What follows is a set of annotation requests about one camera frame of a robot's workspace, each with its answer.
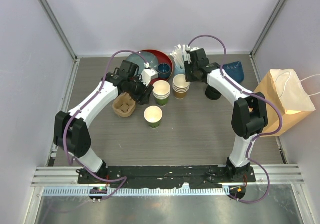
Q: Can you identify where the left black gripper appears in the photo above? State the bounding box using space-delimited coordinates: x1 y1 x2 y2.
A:
126 75 154 105

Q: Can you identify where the single green paper cup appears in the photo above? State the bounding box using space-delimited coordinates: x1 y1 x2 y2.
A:
143 106 163 129

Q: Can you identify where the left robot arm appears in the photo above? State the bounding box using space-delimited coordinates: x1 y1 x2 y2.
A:
53 69 153 184

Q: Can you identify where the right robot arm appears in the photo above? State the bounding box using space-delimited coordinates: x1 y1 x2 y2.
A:
184 47 268 182

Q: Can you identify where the brown paper takeout bag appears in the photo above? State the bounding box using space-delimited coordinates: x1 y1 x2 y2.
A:
255 69 316 136

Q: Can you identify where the light blue straw holder cup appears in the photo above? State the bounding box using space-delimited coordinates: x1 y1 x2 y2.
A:
174 62 186 76

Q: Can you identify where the green paper cup stack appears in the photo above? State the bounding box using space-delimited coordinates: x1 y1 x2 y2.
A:
152 80 171 106

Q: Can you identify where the cardboard cup carrier tray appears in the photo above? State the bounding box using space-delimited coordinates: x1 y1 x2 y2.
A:
112 93 136 118

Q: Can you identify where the brown paper cup stack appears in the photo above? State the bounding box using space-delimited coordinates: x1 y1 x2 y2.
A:
172 74 191 99

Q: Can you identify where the stack of black lids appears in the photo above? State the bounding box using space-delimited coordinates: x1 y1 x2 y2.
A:
205 85 222 100

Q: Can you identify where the dark blue ceramic mug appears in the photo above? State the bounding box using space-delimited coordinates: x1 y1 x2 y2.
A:
157 63 172 79

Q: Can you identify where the grey-blue ceramic plate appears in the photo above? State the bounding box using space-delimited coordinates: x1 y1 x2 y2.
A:
126 51 159 74

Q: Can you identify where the red round tray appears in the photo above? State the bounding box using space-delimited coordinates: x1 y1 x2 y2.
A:
142 49 174 83

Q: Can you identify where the dark blue leaf plate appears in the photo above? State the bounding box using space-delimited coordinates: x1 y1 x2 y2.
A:
223 61 245 84

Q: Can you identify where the aluminium front rail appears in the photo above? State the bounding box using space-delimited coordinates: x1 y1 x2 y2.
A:
31 164 304 200

